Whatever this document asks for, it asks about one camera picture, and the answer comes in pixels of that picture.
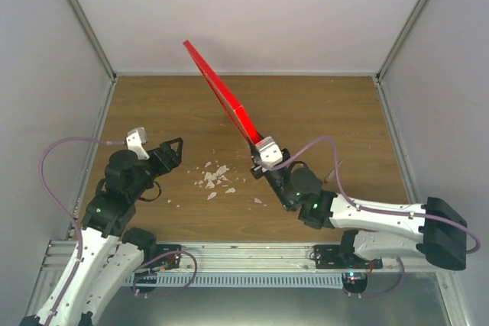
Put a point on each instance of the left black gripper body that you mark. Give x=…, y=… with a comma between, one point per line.
x=161, y=167

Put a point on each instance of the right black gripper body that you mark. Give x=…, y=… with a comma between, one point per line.
x=286, y=202

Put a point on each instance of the red photo frame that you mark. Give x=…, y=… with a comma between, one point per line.
x=232, y=106

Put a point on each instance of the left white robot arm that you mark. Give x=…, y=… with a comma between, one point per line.
x=106, y=252

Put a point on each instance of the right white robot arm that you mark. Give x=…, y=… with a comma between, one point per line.
x=434, y=230

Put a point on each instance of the white shard pile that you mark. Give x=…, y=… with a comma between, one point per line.
x=214, y=179

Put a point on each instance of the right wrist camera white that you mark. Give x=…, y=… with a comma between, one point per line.
x=268, y=153

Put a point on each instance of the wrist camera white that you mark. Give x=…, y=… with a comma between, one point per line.
x=135, y=141
x=268, y=153

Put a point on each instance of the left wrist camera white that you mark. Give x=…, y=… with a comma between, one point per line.
x=135, y=141

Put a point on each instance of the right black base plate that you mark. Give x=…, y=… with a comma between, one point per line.
x=331, y=256

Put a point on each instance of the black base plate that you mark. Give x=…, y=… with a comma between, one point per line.
x=331, y=256
x=170, y=261

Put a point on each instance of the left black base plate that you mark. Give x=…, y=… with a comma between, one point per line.
x=170, y=261

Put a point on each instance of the grey slotted cable duct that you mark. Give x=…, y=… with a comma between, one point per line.
x=245, y=280

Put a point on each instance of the aluminium front rail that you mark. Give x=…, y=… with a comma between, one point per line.
x=242, y=257

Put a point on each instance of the left aluminium corner post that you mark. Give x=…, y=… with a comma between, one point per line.
x=84, y=23

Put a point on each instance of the aluminium corner post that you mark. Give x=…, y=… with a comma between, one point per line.
x=84, y=23
x=407, y=28

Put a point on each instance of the right aluminium corner post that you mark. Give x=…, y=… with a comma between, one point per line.
x=407, y=28

